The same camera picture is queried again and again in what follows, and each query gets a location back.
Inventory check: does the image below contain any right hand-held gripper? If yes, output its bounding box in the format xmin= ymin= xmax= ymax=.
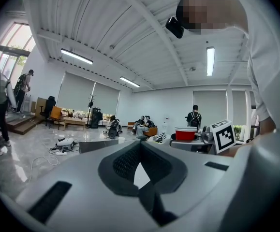
xmin=170 ymin=119 xmax=236 ymax=155

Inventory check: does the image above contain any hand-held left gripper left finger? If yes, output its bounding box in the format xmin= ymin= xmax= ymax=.
xmin=14 ymin=140 xmax=160 ymax=232

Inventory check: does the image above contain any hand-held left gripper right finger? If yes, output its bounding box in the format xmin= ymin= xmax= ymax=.
xmin=141 ymin=140 xmax=235 ymax=227

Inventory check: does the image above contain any person's right forearm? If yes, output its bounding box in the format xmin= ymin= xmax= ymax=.
xmin=223 ymin=116 xmax=277 ymax=157

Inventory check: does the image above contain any black backpack rig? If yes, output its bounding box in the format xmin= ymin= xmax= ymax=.
xmin=189 ymin=112 xmax=201 ymax=128
xmin=108 ymin=120 xmax=120 ymax=139

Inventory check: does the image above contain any striped cloth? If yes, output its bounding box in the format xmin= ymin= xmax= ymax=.
xmin=154 ymin=132 xmax=167 ymax=144

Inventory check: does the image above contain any grey beanbag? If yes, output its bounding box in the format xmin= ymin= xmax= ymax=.
xmin=146 ymin=132 xmax=172 ymax=145

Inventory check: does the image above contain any white water dispenser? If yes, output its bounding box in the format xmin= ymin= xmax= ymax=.
xmin=163 ymin=116 xmax=171 ymax=134

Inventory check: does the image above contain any orange sofa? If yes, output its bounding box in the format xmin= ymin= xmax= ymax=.
xmin=127 ymin=121 xmax=159 ymax=137

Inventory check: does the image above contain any white floor machine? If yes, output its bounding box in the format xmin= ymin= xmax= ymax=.
xmin=55 ymin=137 xmax=75 ymax=151

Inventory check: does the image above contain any grey roller blind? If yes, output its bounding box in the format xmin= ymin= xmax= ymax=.
xmin=92 ymin=82 xmax=120 ymax=116
xmin=192 ymin=90 xmax=227 ymax=130
xmin=231 ymin=90 xmax=248 ymax=127
xmin=57 ymin=72 xmax=96 ymax=112

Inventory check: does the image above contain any wooden table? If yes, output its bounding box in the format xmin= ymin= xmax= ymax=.
xmin=63 ymin=116 xmax=87 ymax=131

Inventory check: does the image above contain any black speaker cabinet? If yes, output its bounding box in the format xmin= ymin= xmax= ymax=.
xmin=90 ymin=107 xmax=103 ymax=129

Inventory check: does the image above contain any orange chair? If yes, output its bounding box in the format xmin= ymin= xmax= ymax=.
xmin=49 ymin=106 xmax=63 ymax=130

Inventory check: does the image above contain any black coat rack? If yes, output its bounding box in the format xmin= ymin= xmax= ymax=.
xmin=88 ymin=93 xmax=97 ymax=128

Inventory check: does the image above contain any black office chair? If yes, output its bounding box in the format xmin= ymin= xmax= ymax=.
xmin=39 ymin=96 xmax=57 ymax=128

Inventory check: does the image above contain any wooden platform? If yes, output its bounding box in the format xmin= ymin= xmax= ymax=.
xmin=5 ymin=114 xmax=45 ymax=135

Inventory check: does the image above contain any ceiling tube light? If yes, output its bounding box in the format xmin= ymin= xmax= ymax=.
xmin=119 ymin=76 xmax=141 ymax=88
xmin=60 ymin=48 xmax=94 ymax=65
xmin=206 ymin=46 xmax=215 ymax=77

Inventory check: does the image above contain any person's white shirt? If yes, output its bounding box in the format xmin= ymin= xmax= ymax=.
xmin=219 ymin=0 xmax=280 ymax=232

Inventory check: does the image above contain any person's head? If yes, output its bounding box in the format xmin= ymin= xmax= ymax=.
xmin=176 ymin=0 xmax=250 ymax=36

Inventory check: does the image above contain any white cable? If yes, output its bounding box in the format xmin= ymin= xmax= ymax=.
xmin=29 ymin=154 xmax=59 ymax=181

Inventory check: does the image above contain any black head-worn camera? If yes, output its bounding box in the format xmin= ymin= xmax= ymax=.
xmin=165 ymin=16 xmax=185 ymax=39

